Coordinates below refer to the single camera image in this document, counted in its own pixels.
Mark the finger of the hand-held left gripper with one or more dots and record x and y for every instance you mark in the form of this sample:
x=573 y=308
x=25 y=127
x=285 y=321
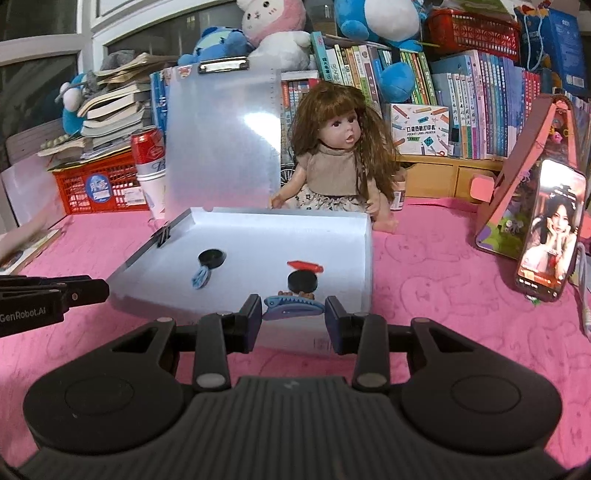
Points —
x=87 y=291

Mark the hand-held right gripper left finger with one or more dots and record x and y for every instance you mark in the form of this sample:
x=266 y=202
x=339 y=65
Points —
x=255 y=323

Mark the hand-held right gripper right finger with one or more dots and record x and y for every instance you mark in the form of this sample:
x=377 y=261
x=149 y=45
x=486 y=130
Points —
x=333 y=323

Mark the blue toothed hair clip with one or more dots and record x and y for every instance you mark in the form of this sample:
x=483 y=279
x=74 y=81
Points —
x=202 y=277
x=291 y=308

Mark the black round puck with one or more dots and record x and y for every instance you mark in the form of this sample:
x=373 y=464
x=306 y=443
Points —
x=302 y=280

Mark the red plastic clip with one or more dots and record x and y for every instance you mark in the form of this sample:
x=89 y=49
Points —
x=304 y=266

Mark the black round lid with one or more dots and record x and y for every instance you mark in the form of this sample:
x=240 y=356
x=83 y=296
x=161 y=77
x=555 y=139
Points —
x=211 y=258

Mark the white cardboard box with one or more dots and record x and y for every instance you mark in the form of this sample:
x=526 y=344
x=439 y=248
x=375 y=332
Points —
x=249 y=240

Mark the open notebook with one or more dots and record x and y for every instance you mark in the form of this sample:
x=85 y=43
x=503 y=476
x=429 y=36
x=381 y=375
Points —
x=27 y=249

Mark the black binder clip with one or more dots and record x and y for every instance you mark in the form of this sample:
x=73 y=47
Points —
x=163 y=236

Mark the red plastic basket with label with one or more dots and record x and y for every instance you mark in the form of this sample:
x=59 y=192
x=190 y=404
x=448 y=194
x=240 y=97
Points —
x=74 y=189

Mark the pink rabbit print towel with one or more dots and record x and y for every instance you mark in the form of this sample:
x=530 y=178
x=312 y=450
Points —
x=438 y=286

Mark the white paper cup stack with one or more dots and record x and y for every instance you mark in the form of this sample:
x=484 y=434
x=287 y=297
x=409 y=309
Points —
x=154 y=198

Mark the white plastic sheet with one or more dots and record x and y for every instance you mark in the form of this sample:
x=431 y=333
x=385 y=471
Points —
x=32 y=189

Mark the small bottle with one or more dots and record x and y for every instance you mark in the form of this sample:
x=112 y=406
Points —
x=398 y=196

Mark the red drink can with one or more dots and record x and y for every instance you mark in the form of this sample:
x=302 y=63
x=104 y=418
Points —
x=147 y=152

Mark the brown haired doll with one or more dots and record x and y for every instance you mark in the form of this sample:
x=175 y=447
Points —
x=330 y=170

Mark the wooden drawer unit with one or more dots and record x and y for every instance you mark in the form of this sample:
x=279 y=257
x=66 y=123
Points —
x=438 y=180

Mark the messy stack of books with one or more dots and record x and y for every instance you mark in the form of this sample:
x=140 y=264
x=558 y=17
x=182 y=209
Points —
x=111 y=110

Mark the blue white cat plush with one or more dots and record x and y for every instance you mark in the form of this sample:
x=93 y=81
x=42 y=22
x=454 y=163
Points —
x=71 y=106

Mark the translucent clipboard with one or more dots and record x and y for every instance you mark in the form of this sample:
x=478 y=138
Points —
x=221 y=138

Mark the white label printer box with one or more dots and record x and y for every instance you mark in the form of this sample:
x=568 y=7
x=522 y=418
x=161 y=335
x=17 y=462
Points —
x=418 y=129

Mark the pink cardboard phone stand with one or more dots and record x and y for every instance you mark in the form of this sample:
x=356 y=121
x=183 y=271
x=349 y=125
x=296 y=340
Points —
x=508 y=198

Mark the row of thin comic books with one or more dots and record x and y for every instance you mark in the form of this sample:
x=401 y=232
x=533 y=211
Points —
x=295 y=106

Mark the smartphone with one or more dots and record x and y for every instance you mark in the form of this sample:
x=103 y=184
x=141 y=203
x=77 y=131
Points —
x=551 y=230

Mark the row of green spine books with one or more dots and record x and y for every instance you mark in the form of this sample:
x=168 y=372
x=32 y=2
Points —
x=360 y=69

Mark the row of blue spine books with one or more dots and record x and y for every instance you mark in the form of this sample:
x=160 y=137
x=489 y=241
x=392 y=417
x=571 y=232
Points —
x=485 y=106

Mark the small blue plush toy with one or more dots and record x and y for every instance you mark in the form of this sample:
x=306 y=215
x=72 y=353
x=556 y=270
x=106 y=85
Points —
x=217 y=44

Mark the white pink rabbit plush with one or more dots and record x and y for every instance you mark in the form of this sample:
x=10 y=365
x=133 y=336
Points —
x=272 y=27

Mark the large blue plush toy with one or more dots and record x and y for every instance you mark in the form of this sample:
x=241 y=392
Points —
x=369 y=18

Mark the row of leaning books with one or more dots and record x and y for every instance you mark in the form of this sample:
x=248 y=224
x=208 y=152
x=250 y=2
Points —
x=579 y=104

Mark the blue gift bag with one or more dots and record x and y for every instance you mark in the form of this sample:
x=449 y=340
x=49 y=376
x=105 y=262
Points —
x=558 y=46

